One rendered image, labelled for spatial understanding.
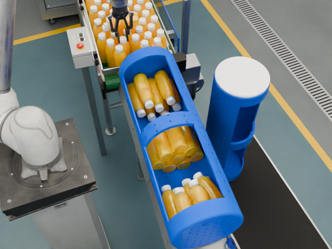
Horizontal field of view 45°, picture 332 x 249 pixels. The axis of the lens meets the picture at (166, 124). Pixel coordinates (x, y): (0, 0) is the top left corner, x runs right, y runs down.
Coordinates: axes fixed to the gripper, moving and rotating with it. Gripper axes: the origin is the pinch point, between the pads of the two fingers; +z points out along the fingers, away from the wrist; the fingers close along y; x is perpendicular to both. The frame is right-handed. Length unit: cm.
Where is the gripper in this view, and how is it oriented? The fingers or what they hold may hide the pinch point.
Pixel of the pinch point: (122, 35)
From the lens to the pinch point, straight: 214.6
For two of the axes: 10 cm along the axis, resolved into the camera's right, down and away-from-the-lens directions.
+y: 9.6, -2.2, 1.8
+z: -0.1, 5.9, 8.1
